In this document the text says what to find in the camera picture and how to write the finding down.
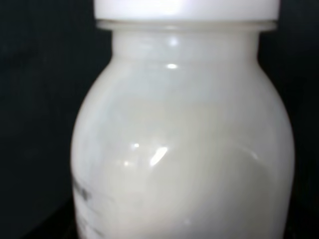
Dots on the white milk bottle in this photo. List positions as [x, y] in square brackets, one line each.
[183, 136]

